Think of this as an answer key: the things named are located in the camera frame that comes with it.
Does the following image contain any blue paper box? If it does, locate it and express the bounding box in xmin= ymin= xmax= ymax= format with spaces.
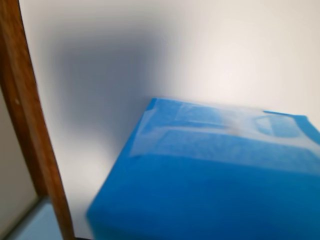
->
xmin=86 ymin=97 xmax=320 ymax=240

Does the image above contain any white paper sheet marked 2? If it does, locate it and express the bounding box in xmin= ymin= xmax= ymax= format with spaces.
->
xmin=18 ymin=0 xmax=320 ymax=238

